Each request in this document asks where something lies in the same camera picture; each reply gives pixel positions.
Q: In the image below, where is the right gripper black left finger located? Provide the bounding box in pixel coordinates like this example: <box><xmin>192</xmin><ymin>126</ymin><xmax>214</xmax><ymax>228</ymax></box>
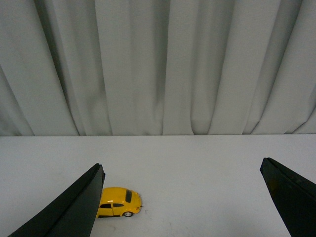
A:
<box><xmin>10</xmin><ymin>163</ymin><xmax>105</xmax><ymax>237</ymax></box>

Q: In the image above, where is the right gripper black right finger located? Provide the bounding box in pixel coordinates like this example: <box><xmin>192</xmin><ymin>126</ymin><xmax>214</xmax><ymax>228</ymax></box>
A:
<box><xmin>260</xmin><ymin>158</ymin><xmax>316</xmax><ymax>237</ymax></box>

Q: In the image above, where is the yellow beetle toy car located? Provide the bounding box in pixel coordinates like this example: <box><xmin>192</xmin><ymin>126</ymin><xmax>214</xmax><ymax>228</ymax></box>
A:
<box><xmin>96</xmin><ymin>187</ymin><xmax>143</xmax><ymax>218</ymax></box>

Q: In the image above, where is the grey pleated curtain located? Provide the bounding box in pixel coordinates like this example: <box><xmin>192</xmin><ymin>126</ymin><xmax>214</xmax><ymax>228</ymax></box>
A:
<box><xmin>0</xmin><ymin>0</ymin><xmax>316</xmax><ymax>136</ymax></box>

